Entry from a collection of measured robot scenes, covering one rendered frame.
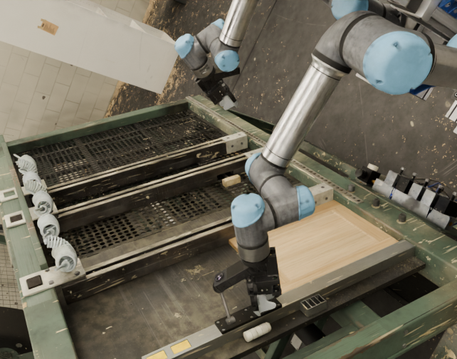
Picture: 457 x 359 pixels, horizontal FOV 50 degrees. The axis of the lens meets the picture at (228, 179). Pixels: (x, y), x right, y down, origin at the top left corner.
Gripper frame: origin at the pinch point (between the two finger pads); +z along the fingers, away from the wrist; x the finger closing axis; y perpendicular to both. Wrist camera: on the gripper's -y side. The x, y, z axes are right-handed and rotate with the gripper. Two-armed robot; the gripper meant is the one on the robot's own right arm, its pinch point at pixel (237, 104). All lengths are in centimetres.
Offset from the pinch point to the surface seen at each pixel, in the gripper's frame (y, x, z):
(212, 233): 38, 34, 12
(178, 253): 51, 35, 7
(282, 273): 27, 60, 20
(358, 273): 9, 74, 28
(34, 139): 93, -106, 2
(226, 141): 12, -37, 39
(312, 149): -28, -69, 114
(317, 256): 15, 58, 29
